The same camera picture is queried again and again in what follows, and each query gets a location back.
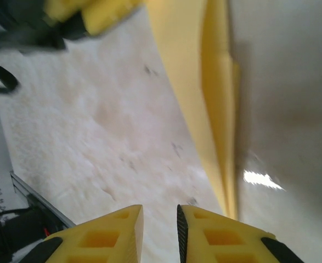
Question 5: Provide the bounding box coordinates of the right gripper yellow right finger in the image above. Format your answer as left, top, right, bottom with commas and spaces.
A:
176, 204, 307, 263

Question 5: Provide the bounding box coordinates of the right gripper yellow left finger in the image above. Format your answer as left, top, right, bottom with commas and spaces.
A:
41, 204, 145, 263

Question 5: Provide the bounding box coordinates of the yellow paper sheet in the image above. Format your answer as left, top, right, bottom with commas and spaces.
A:
145, 0, 242, 221

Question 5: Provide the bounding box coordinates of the thin black left gripper cable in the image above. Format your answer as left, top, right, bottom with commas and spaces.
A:
0, 52, 20, 94

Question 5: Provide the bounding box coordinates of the aluminium frame side rail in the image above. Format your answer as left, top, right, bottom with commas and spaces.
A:
9, 171, 76, 228

